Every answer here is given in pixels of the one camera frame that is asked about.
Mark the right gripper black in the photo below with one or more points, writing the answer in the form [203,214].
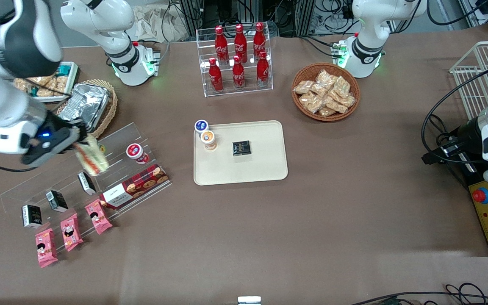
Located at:
[56,126]

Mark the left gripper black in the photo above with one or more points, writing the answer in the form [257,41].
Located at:
[465,134]

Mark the triangular sandwich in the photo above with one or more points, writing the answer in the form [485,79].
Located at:
[92,159]

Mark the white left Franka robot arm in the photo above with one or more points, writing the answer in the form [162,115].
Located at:
[371,38]

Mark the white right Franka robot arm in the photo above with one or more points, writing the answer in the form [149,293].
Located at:
[6,55]

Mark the white rectangular snack tray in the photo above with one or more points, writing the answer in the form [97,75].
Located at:
[73,82]

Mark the beige plastic serving tray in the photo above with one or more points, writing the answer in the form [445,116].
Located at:
[261,165]

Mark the stacked aluminium foil containers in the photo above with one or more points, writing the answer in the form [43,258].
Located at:
[89,103]

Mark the oval light wicker basket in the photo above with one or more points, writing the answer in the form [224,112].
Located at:
[112,106]

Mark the clear bag puffed rice snack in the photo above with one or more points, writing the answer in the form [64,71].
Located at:
[42,81]
[23,85]
[61,84]
[47,90]

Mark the small black box white side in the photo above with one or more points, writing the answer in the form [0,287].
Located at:
[31,216]
[56,201]
[86,183]

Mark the teal snack packet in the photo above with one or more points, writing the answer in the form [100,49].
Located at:
[64,69]
[34,91]

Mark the red emergency stop button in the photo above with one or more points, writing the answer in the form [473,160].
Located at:
[481,195]

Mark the red lid cup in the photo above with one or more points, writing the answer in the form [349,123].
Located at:
[137,153]

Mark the clear acrylic stepped display stand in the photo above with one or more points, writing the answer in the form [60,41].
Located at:
[112,186]

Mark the red plaid cookie box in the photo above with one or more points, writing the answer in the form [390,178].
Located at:
[136,186]

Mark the pink snack packet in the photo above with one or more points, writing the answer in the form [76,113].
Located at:
[71,231]
[98,216]
[45,247]

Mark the clear bag of crackers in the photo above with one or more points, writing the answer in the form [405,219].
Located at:
[336,105]
[347,101]
[302,87]
[326,111]
[341,86]
[326,78]
[319,90]
[311,102]

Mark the blue lid cup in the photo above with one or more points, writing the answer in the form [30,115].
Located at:
[201,126]

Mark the orange lid cup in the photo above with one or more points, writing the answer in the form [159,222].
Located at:
[208,140]

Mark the crumpled beige packing paper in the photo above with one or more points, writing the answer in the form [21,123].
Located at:
[155,23]

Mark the red Coca-Cola bottle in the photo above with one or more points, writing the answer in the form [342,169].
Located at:
[215,76]
[221,44]
[240,42]
[259,40]
[238,74]
[262,70]

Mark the round brown wicker basket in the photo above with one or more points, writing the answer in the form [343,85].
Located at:
[303,72]

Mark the small black box gold print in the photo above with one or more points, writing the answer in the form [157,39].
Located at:
[241,148]

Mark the clear acrylic bottle rack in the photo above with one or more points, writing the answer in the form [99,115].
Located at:
[250,87]

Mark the brown table cover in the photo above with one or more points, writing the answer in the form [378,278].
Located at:
[269,233]

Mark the small silver white device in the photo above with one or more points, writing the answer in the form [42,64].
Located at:
[249,300]

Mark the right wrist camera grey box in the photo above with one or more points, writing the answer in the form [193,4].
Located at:
[42,151]

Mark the aluminium frame rack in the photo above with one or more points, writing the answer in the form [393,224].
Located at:
[248,10]

